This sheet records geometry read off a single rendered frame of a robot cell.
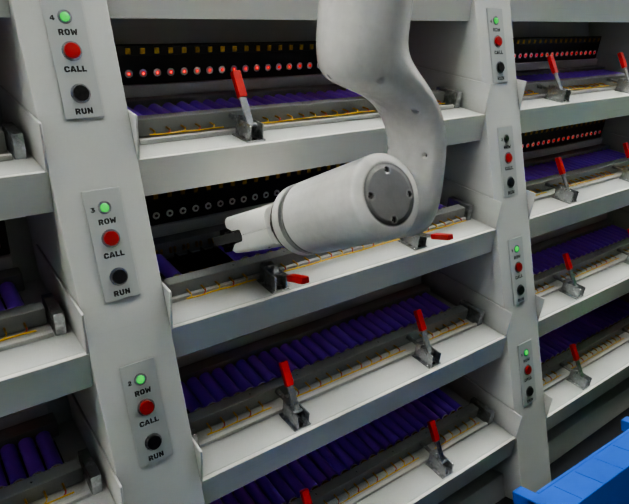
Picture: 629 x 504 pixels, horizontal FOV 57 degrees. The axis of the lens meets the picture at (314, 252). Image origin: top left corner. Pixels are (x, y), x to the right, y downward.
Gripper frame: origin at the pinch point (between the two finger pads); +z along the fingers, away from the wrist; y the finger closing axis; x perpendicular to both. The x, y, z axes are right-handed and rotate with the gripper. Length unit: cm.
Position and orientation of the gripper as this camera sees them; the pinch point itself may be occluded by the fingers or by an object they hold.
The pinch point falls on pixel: (242, 236)
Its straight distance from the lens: 81.6
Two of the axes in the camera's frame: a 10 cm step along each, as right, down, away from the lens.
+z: -5.5, 1.0, 8.3
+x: 2.4, 9.7, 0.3
